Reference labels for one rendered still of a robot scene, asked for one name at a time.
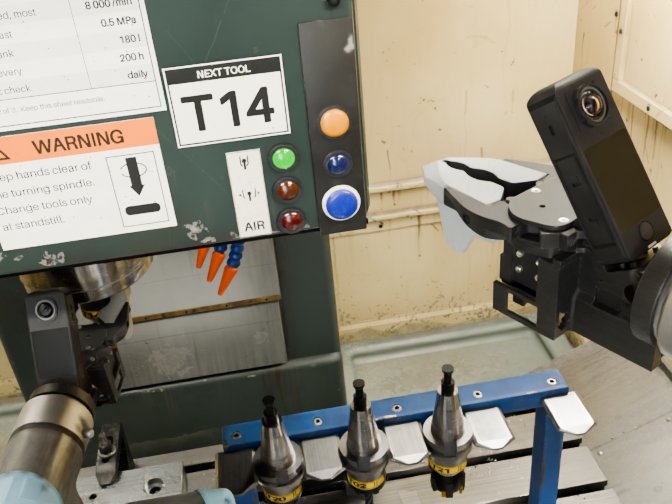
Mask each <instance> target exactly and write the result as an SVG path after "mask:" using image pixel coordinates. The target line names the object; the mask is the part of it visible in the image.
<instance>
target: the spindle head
mask: <svg viewBox="0 0 672 504"><path fill-rule="evenodd" d="M144 4H145V8H146V13H147V18H148V23H149V27H150V32H151V37H152V41H153V46H154V51H155V56H156V60H157V65H158V70H159V75H160V79H161V84H162V89H163V94H164V98H165V103H166V108H167V110H163V111H156V112H148V113H140V114H133V115H125V116H118V117H110V118H102V119H95V120H87V121H79V122H72V123H64V124H57V125H49V126H41V127H34V128H26V129H18V130H11V131H3V132H0V137H3V136H10V135H18V134H25V133H33V132H41V131H48V130H56V129H63V128H71V127H79V126H86V125H94V124H101V123H109V122H117V121H124V120H132V119H139V118H147V117H153V119H154V123H155V128H156V132H157V137H158V141H159V146H160V150H161V155H162V159H163V164H164V168H165V173H166V177H167V182H168V186H169V191H170V195H171V200H172V204H173V209H174V213H175V218H176V222H177V226H170V227H163V228H156V229H150V230H143V231H136V232H129V233H122V234H115V235H108V236H101V237H94V238H87V239H81V240H74V241H67V242H60V243H53V244H46V245H39V246H32V247H25V248H18V249H12V250H5V251H4V250H3V248H2V245H1V242H0V278H7V277H14V276H20V275H27V274H34V273H41V272H47V271H54V270H61V269H68V268H74V267H81V266H88V265H94V264H101V263H108V262H115V261H121V260H128V259H135V258H142V257H148V256H155V255H162V254H169V253H175V252H182V251H189V250H196V249H202V248H209V247H216V246H223V245H229V244H236V243H243V242H250V241H256V240H263V239H270V238H277V237H283V236H290V235H297V234H304V233H310V232H317V231H320V226H319V217H318V207H317V198H316V189H315V179H314V170H313V161H312V151H311V142H310V133H309V123H308V114H307V105H306V96H305V86H304V77H303V68H302V59H301V49H300V40H299V31H298V23H303V22H311V21H319V20H328V19H336V18H344V17H352V19H353V34H354V48H355V63H356V78H357V92H358V107H359V121H360V136H361V150H362V165H363V179H364V194H365V208H366V223H367V224H368V223H369V220H368V217H367V213H368V210H369V207H370V195H369V179H368V164H367V149H366V133H365V118H364V103H363V87H362V72H361V56H360V41H359V26H358V10H357V0H144ZM273 54H281V57H282V65H283V73H284V82H285V90H286V98H287V106H288V115H289V123H290V131H291V133H287V134H280V135H272V136H265V137H258V138H250V139H243V140H236V141H228V142H221V143H214V144H206V145H199V146H191V147H184V148H178V144H177V139H176V134H175V129H174V125H173V120H172V115H171V110H170V105H169V101H168V96H167V91H166V86H165V81H164V77H163V72H162V68H170V67H178V66H185V65H193V64H201V63H209V62H217V61H225V60H233V59H241V58H249V57H257V56H265V55H273ZM280 143H287V144H290V145H292V146H294V147H295V148H296V150H297V152H298V155H299V160H298V163H297V165H296V166H295V167H294V168H293V169H292V170H290V171H288V172H279V171H276V170H275V169H273V168H272V167H271V165H270V163H269V160H268V156H269V152H270V150H271V149H272V148H273V147H274V146H275V145H277V144H280ZM253 149H260V156H261V163H262V169H263V176H264V183H265V190H266V197H267V203H268V210H269V217H270V224H271V231H272V234H265V235H258V236H251V237H244V238H240V234H239V229H238V223H237V217H236V211H235V206H234V200H233V194H232V188H231V183H230V177H229V171H228V165H227V159H226V153H231V152H239V151H246V150H253ZM284 176H293V177H295V178H297V179H298V180H299V181H300V182H301V184H302V188H303V191H302V195H301V197H300V198H299V199H298V200H297V201H295V202H293V203H289V204H286V203H281V202H279V201H278V200H277V199H276V198H275V197H274V194H273V186H274V184H275V182H276V181H277V180H278V179H279V178H281V177H284ZM289 207H296V208H299V209H301V210H302V211H303V212H304V214H305V216H306V224H305V226H304V228H303V229H302V230H301V231H299V232H297V233H293V234H289V233H285V232H283V231H282V230H281V229H280V228H279V226H278V223H277V218H278V215H279V214H280V212H281V211H282V210H284V209H286V208H289Z"/></svg>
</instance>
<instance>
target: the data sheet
mask: <svg viewBox="0 0 672 504"><path fill-rule="evenodd" d="M163 110H167V108H166V103H165V98H164V94H163V89H162V84H161V79H160V75H159V70H158V65H157V60H156V56H155V51H154V46H153V41H152V37H151V32H150V27H149V23H148V18H147V13H146V8H145V4H144V0H0V132H3V131H11V130H18V129H26V128H34V127H41V126H49V125H57V124H64V123H72V122H79V121H87V120H95V119H102V118H110V117H118V116H125V115H133V114H140V113H148V112H156V111H163Z"/></svg>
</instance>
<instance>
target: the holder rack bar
mask: <svg viewBox="0 0 672 504"><path fill-rule="evenodd" d="M457 388H458V391H459V397H460V402H461V408H462V412H463V411H465V410H471V409H476V408H482V407H488V406H494V405H498V406H499V407H500V409H501V411H502V413H503V414H504V413H510V412H515V411H521V410H527V409H533V408H538V407H543V406H542V404H541V402H540V398H542V397H546V396H551V395H557V394H563V393H564V394H567V393H568V392H569V386H568V385H567V383H566V382H565V380H564V378H563V377H562V375H561V374H560V372H559V371H558V370H551V371H545V372H539V373H533V374H527V375H521V376H515V377H509V378H504V379H498V380H492V381H486V382H480V383H474V384H468V385H462V386H457ZM436 394H437V390H433V391H427V392H421V393H415V394H410V395H404V396H398V397H392V398H386V399H380V400H374V401H370V402H371V406H372V409H373V413H374V417H375V420H376V424H377V427H378V429H379V430H381V427H380V426H382V425H384V424H390V423H395V422H401V421H407V420H413V419H419V420H420V423H421V426H422V428H423V426H424V423H425V421H426V420H427V419H428V418H429V417H430V416H432V415H433V410H434V405H435V399H436ZM349 412H350V405H345V406H339V407H333V408H327V409H321V410H315V411H310V412H304V413H298V414H292V415H286V416H281V417H282V419H283V422H284V425H285V427H286V430H287V433H288V435H289V438H290V440H291V441H293V442H295V443H297V444H298V445H299V440H300V439H303V438H309V437H315V436H320V435H326V434H332V433H337V434H338V435H339V440H340V439H341V438H342V436H343V435H344V434H345V433H346V432H347V431H348V422H349ZM260 445H261V420H257V421H251V422H245V423H239V424H233V425H227V426H223V427H222V447H223V452H230V451H234V450H240V449H245V448H251V447H252V448H255V449H256V450H257V449H258V448H259V447H260Z"/></svg>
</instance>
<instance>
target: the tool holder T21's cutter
mask: <svg viewBox="0 0 672 504"><path fill-rule="evenodd" d="M430 484H431V488H432V490H433V491H434V492H435V491H440V492H441V497H442V498H453V493H456V492H458V491H459V494H462V492H463V490H464V488H465V472H464V469H463V470H462V471H461V472H459V473H458V474H456V475H454V476H450V477H447V476H443V475H440V474H439V473H438V472H436V471H435V470H434V469H433V468H432V469H431V478H430Z"/></svg>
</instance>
